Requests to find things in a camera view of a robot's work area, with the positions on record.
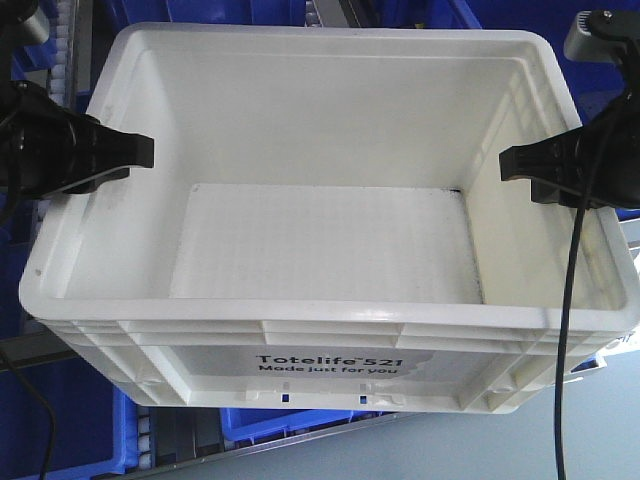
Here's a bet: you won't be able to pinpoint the white plastic tote bin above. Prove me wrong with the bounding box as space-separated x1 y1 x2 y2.
18 25 640 417

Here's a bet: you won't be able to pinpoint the blue bin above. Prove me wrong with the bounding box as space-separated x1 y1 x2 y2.
1 358 139 479
220 408 384 444

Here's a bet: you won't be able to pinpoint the silver front shelf rail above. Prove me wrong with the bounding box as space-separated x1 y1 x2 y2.
44 399 640 480

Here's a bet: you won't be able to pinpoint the blue bin lower left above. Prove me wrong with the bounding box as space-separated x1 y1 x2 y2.
1 358 139 479

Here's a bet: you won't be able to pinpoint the black cable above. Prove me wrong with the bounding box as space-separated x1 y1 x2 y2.
0 347 57 480
552 97 621 480

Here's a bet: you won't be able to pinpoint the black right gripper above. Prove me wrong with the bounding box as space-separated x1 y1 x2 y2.
499 93 639 209

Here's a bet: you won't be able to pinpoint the blue bin lower middle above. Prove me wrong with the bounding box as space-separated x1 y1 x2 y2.
220 408 384 444

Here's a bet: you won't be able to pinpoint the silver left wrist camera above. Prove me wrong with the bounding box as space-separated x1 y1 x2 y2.
14 1 50 46

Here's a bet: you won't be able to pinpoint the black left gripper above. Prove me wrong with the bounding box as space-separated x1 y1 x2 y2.
1 80 154 199

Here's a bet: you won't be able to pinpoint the black left cable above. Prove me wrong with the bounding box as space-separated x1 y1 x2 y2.
0 347 57 480

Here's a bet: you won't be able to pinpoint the black right cable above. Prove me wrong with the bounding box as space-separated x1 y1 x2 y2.
552 97 621 480

